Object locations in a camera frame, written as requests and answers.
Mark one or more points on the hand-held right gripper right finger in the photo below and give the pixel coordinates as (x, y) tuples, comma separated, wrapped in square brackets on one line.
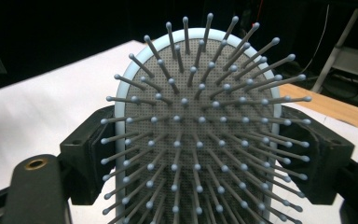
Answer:
[(326, 155)]

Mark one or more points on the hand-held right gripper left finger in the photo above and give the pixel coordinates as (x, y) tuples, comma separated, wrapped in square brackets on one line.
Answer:
[(80, 161)]

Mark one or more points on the light blue hairbrush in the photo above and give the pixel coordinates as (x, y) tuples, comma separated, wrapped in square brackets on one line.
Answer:
[(186, 130)]

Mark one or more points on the white metal stand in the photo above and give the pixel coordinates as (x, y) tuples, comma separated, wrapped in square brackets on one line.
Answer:
[(354, 62)]

